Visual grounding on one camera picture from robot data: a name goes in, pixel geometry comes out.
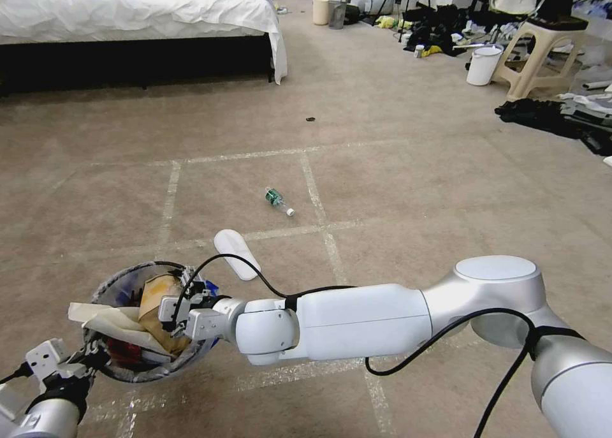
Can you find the white flat slipper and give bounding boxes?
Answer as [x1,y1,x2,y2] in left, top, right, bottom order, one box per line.
[213,228,263,282]

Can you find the grey mesh bin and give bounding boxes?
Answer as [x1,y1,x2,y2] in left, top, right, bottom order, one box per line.
[328,0,347,31]

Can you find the bed with white sheet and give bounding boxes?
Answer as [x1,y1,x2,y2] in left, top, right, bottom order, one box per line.
[0,0,289,98]

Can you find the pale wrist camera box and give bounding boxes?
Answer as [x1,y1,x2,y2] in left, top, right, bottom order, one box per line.
[158,295,193,335]

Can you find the red wrapper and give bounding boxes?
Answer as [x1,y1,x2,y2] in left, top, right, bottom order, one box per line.
[106,337,145,364]

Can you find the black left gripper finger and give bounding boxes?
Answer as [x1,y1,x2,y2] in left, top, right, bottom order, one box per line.
[82,342,112,377]

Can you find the white plastic bucket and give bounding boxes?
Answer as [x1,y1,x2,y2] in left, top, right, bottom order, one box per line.
[465,45,505,87]

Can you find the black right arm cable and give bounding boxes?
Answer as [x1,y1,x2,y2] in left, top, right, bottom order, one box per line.
[365,307,585,438]

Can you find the clear bottle with green label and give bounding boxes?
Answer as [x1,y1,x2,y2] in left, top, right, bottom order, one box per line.
[264,187,296,219]

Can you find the black equipment pile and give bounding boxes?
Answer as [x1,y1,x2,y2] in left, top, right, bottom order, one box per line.
[400,1,480,59]

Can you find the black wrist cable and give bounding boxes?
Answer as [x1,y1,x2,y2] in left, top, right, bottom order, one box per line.
[0,367,33,387]
[173,254,357,336]

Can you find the beige plastic stool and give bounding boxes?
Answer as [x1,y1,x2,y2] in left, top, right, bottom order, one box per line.
[491,16,590,102]

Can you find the dark mesh trash bin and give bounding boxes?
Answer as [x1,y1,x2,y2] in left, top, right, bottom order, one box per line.
[83,261,222,385]

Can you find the dark stool cushion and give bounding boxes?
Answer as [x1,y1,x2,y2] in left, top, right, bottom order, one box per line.
[525,16,590,33]

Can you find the black clothing heap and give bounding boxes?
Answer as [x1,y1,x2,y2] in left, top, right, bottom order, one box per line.
[494,97,612,157]

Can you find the crumpled white paper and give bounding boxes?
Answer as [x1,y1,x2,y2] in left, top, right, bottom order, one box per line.
[68,302,161,353]

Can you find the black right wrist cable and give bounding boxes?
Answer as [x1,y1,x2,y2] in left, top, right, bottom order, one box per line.
[173,254,357,336]

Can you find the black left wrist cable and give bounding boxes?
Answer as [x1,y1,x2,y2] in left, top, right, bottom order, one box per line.
[0,367,33,387]

